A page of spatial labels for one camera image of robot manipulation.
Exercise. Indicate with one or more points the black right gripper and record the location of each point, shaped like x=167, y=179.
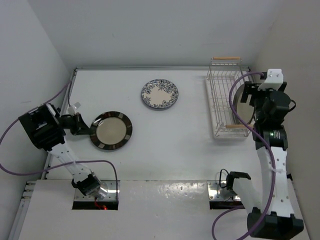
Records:
x=252, y=88

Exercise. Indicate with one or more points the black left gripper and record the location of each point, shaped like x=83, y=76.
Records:
x=79, y=121

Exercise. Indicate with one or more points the metal rimmed plate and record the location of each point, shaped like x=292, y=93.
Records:
x=243, y=109

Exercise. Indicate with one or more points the dark striped rim plate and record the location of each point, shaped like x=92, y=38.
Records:
x=111, y=130

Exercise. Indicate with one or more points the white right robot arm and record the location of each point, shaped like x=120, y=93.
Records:
x=270, y=214

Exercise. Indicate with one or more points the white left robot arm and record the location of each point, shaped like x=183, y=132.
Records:
x=45, y=128

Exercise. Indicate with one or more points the blue floral plate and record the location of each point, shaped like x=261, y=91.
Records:
x=159, y=94

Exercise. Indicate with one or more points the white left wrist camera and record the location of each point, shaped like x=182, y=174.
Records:
x=73, y=109

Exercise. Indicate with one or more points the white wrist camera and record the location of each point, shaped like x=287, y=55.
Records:
x=272, y=79
x=73, y=109

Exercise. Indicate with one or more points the white wire dish rack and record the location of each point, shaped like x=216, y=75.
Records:
x=219, y=81

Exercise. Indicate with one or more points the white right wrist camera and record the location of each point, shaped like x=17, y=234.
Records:
x=272, y=79

